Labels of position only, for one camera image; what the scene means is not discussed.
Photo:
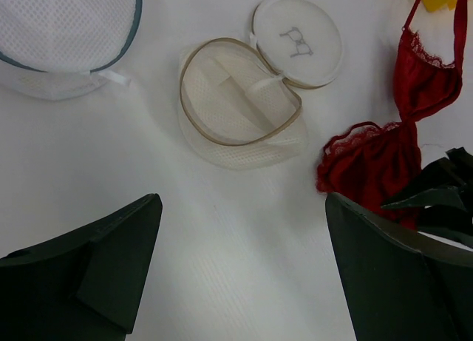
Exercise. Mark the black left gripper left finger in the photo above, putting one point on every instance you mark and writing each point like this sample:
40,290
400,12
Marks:
86,284

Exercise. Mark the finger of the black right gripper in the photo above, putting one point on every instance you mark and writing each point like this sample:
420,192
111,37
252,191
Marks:
443,193

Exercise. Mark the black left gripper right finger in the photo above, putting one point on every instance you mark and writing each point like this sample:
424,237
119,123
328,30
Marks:
398,284

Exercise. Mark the white mesh bag blue trim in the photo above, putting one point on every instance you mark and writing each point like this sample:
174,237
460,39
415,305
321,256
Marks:
61,49

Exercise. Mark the red lace bra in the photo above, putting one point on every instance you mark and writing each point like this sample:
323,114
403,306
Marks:
370,163

